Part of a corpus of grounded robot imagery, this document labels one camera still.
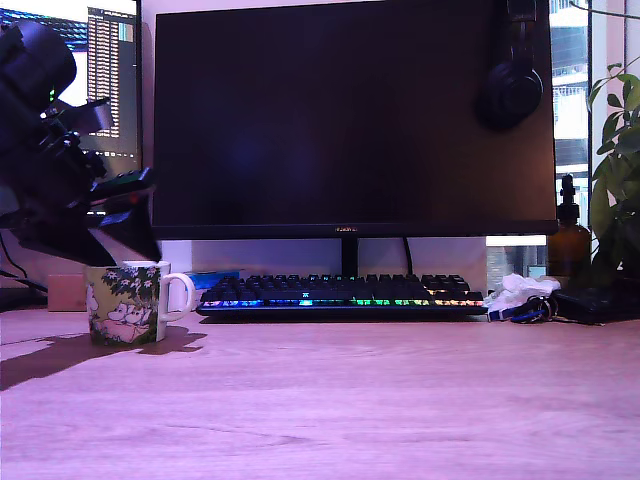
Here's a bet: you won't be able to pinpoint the small brown box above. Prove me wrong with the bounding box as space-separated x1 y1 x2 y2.
47 273 87 313

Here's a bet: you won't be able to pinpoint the black monitor base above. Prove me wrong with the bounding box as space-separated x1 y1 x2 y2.
0 269 50 312

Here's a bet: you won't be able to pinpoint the illustrated ceramic mug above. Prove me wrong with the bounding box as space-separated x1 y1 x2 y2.
82 259 196 347

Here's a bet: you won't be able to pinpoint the blue tissue pack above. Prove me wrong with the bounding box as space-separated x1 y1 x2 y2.
188 269 246 292

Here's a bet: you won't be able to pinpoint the lit computer monitor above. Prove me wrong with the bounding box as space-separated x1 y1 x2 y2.
0 0 145 231

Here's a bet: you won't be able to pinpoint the backlit black keyboard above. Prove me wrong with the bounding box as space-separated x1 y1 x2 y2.
194 272 490 317

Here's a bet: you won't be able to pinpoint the large black computer monitor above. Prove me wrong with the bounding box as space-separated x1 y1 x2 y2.
150 0 559 279

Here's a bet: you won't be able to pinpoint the crumpled white tissue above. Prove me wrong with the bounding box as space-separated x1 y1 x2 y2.
483 273 562 314

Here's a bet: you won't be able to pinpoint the black headphones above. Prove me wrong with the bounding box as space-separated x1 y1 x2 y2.
473 0 545 134

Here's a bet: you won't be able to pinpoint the amber pump bottle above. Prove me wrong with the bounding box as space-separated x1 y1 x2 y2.
547 173 592 279

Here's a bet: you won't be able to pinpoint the black pouch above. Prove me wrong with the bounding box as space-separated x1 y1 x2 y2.
552 284 640 326

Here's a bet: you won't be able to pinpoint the green leafy plant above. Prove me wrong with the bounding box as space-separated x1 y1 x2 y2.
585 60 640 281

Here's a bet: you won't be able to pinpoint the thin black cable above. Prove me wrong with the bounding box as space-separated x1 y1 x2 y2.
0 232 29 279

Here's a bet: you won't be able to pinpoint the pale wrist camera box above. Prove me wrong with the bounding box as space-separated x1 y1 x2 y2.
47 97 112 135

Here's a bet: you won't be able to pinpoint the keys with blue lanyard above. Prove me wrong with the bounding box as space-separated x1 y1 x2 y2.
487 294 560 325

